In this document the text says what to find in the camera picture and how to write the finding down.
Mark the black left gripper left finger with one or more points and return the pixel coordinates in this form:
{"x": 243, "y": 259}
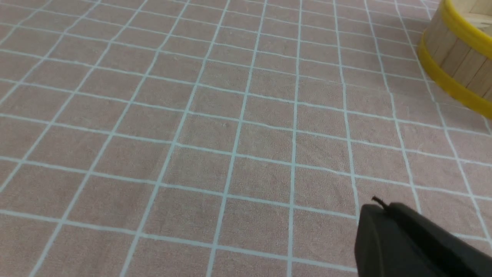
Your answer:
{"x": 382, "y": 249}

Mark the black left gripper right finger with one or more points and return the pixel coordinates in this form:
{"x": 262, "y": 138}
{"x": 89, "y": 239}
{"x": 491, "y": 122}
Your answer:
{"x": 448, "y": 254}

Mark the bamboo steamer tray yellow rim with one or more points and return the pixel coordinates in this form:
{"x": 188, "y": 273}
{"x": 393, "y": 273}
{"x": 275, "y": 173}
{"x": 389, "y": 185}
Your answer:
{"x": 455, "y": 50}

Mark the pink checkered tablecloth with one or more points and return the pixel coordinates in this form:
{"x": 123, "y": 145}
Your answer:
{"x": 223, "y": 138}

